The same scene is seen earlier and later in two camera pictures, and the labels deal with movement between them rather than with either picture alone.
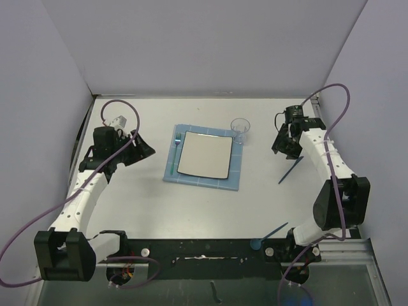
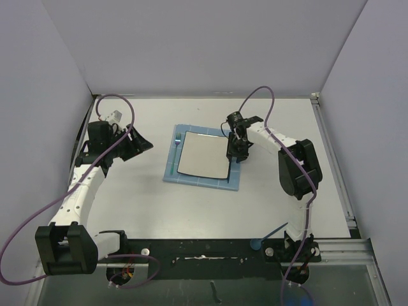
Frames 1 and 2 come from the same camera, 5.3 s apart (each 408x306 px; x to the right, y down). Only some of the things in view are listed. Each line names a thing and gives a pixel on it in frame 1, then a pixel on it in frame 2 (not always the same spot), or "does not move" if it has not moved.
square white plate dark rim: [206, 155] does not move
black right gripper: [292, 153] to [233, 152]
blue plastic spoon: [255, 243] does not move
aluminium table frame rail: [354, 252] does not move
